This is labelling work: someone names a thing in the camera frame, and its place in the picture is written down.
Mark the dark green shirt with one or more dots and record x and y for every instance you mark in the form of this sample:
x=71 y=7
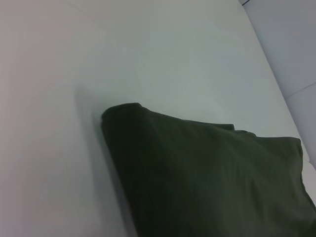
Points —
x=209 y=177

